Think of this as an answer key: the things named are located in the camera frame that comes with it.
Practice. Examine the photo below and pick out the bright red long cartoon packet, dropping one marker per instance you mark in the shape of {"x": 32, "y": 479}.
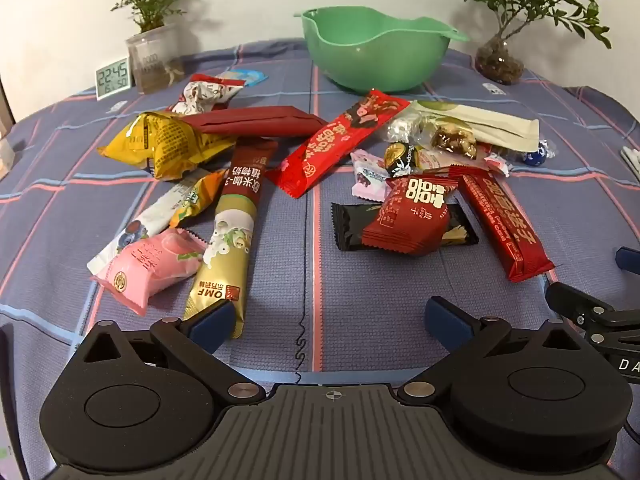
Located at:
{"x": 325, "y": 145}

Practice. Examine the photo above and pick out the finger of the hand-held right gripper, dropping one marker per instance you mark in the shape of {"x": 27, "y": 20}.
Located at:
{"x": 575, "y": 302}
{"x": 629, "y": 261}

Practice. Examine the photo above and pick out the dark red square packet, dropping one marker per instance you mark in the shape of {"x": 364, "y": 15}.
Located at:
{"x": 405, "y": 215}

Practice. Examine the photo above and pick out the green plastic bowl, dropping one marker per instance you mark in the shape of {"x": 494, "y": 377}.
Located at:
{"x": 370, "y": 65}

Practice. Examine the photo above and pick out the small red white candy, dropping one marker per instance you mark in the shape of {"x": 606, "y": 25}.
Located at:
{"x": 497, "y": 162}

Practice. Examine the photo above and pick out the plain dark red long packet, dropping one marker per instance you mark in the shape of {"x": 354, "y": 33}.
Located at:
{"x": 250, "y": 121}

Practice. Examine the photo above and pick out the small pink candy packet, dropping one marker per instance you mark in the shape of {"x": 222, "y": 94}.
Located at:
{"x": 367, "y": 177}

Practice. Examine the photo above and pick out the small plant in white pot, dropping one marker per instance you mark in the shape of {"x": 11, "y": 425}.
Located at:
{"x": 150, "y": 60}

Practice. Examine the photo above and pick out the blue plaid tablecloth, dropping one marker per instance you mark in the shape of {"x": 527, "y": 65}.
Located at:
{"x": 320, "y": 270}

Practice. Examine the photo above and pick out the blue foil ball candy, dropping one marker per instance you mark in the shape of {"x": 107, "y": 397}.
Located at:
{"x": 535, "y": 157}

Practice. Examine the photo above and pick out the clear silver candy wrapper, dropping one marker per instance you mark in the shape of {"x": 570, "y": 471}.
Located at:
{"x": 402, "y": 127}

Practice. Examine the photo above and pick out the white blueberry stick packet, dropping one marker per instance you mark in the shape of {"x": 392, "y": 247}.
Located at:
{"x": 145, "y": 222}

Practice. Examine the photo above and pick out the small orange packet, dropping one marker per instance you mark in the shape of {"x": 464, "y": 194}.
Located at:
{"x": 197, "y": 197}

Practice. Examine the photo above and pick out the white digital clock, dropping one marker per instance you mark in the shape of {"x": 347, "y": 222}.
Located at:
{"x": 112, "y": 79}

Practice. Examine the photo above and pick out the broad-leaf plant in glass vase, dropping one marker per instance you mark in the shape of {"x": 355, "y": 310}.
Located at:
{"x": 500, "y": 62}

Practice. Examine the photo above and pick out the white cloth tag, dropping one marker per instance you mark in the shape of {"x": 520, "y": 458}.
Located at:
{"x": 492, "y": 88}

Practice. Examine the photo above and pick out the green gold chocolate packet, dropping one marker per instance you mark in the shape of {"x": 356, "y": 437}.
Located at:
{"x": 400, "y": 157}

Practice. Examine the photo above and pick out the white green long packet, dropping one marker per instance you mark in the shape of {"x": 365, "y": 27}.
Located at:
{"x": 495, "y": 125}

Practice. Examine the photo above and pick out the light blue snack packet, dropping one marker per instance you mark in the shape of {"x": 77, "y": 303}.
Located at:
{"x": 247, "y": 76}

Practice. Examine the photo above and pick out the maroon gold stick packet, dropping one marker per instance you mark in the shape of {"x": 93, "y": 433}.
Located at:
{"x": 235, "y": 210}

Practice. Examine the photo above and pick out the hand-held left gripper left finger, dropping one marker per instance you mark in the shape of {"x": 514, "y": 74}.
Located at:
{"x": 212, "y": 325}

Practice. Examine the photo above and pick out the black snack packet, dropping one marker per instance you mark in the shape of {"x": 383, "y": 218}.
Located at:
{"x": 350, "y": 225}

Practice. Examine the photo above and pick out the red bar packet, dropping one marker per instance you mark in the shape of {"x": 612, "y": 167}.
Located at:
{"x": 505, "y": 220}

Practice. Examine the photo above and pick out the yellow snack packet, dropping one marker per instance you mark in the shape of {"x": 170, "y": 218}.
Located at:
{"x": 160, "y": 145}

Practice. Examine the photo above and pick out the pale pink yellow packet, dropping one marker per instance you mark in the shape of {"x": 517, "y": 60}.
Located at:
{"x": 440, "y": 161}

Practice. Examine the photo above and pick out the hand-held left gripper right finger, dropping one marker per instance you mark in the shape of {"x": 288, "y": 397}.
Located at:
{"x": 447, "y": 322}

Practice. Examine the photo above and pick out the pink snack packet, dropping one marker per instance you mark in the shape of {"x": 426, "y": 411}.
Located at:
{"x": 150, "y": 265}

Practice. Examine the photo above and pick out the clear nut packet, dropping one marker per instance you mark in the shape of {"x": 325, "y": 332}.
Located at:
{"x": 452, "y": 140}

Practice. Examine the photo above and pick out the crumpled red white packet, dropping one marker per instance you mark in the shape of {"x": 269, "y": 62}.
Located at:
{"x": 202, "y": 95}

